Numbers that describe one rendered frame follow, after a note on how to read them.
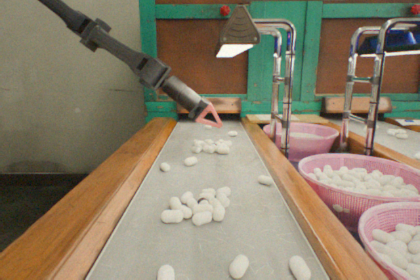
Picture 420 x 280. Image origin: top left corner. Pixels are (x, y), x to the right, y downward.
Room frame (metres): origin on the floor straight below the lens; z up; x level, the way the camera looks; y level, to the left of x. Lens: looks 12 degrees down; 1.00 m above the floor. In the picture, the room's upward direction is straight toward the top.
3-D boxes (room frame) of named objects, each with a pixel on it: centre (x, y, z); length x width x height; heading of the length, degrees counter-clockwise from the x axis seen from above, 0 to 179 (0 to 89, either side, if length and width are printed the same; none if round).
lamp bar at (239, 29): (0.87, -0.06, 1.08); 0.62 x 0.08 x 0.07; 0
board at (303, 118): (1.26, -0.34, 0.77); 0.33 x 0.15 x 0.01; 90
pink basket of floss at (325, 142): (1.04, -0.34, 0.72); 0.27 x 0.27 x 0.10
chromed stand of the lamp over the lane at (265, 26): (0.87, -0.14, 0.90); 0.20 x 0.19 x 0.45; 0
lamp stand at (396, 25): (0.87, -0.54, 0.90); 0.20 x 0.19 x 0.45; 0
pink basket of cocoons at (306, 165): (0.60, -0.34, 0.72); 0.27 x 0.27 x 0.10
